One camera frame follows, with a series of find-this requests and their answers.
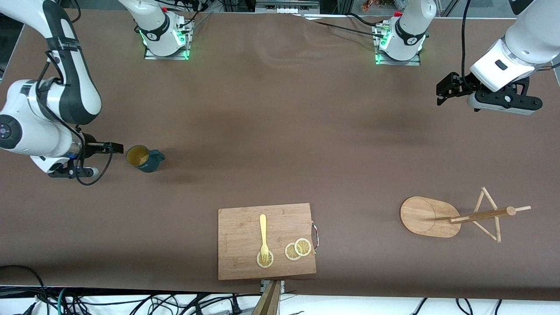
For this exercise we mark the metal bracket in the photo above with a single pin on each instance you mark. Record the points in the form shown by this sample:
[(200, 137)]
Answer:
[(282, 286)]

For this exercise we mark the wooden bar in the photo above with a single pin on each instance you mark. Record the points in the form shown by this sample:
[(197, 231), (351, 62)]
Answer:
[(269, 302)]

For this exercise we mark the teal cup yellow inside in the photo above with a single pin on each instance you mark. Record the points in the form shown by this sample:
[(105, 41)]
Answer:
[(146, 162)]

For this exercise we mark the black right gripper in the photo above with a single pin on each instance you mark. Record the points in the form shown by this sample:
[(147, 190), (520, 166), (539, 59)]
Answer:
[(90, 146)]

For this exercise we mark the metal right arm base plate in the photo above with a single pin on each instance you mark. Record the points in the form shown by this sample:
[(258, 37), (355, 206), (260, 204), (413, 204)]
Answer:
[(151, 55)]

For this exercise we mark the aluminium frame rail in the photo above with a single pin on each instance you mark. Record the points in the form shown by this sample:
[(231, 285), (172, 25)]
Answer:
[(284, 8)]

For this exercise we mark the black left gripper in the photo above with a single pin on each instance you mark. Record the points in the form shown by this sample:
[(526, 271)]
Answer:
[(462, 84)]

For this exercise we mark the wooden cutting board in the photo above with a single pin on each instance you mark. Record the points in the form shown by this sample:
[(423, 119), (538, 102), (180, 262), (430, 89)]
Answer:
[(240, 245)]

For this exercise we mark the yellow plastic fork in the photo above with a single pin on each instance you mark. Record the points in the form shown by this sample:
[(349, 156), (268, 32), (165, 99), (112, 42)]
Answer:
[(262, 227)]

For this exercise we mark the lemon slice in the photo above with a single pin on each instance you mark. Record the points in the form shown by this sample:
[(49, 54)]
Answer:
[(289, 253), (270, 261), (302, 247)]

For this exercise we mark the wooden cup rack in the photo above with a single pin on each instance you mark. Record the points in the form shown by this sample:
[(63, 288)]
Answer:
[(424, 216)]

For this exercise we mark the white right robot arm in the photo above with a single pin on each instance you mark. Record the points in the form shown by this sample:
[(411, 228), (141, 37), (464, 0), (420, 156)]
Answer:
[(26, 113)]

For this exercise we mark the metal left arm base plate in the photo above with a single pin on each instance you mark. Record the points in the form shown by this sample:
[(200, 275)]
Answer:
[(413, 62)]

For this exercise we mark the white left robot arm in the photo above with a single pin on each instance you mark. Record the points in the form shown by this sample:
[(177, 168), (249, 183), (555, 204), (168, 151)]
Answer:
[(407, 37)]

